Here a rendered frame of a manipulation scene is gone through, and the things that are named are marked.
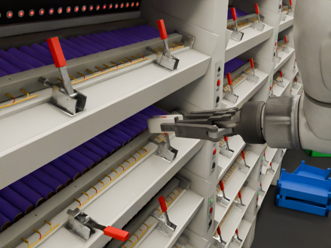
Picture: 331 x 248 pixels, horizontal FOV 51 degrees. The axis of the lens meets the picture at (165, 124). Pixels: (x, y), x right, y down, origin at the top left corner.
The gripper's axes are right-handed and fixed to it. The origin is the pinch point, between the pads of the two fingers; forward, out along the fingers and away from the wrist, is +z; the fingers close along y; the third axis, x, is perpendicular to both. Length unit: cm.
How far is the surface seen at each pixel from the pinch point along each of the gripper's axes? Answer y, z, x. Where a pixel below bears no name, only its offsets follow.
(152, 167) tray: -5.4, 1.5, -7.2
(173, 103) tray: 17.7, 7.3, -0.4
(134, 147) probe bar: -6.0, 4.5, -2.7
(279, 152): 158, 14, -75
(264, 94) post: 88, 2, -17
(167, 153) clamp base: -1.0, 0.3, -6.2
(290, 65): 158, 3, -18
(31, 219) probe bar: -31.7, 4.4, -2.7
